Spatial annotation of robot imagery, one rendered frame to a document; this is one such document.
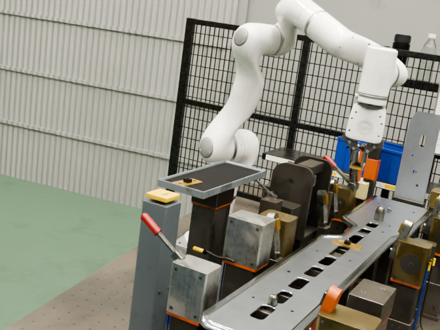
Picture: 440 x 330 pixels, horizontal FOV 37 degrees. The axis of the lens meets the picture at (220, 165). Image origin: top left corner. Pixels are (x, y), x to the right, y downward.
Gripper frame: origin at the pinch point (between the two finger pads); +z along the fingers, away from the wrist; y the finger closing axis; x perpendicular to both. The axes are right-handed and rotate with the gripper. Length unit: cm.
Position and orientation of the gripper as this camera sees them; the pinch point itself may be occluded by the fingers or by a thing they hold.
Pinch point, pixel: (359, 157)
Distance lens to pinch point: 190.2
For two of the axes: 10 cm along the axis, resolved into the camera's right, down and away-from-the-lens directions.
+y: 9.5, 2.2, -2.4
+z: -1.6, 9.6, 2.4
